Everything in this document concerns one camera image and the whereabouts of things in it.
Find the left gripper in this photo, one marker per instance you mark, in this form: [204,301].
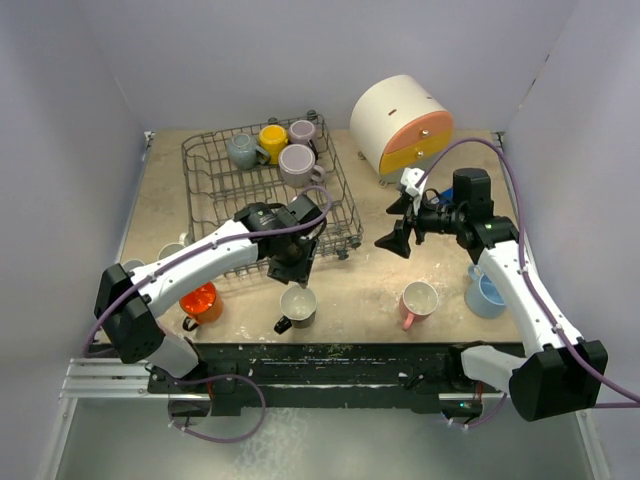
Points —
[300,272]

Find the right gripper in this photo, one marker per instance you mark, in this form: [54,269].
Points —
[398,239]

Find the white mug black handle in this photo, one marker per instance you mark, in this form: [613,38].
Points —
[298,309]

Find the lavender mug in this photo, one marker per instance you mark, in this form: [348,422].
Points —
[298,167]

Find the yellow mug black handle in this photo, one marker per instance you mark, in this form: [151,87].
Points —
[273,139]

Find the purple mug black handle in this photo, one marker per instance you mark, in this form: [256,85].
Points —
[303,132]

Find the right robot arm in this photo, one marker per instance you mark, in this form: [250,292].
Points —
[558,373]

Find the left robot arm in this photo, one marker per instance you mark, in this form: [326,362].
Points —
[129,303]

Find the orange mug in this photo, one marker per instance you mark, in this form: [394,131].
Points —
[201,306]

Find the white round drawer cabinet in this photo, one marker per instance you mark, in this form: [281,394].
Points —
[396,124]

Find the light blue mug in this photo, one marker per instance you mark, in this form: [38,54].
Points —
[481,296]

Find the salmon pink mug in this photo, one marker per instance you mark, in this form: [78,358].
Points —
[132,264]

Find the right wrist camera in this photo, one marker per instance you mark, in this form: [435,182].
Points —
[412,182]

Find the grey wire dish rack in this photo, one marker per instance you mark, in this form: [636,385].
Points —
[216,189]

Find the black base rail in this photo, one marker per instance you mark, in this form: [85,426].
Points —
[417,377]

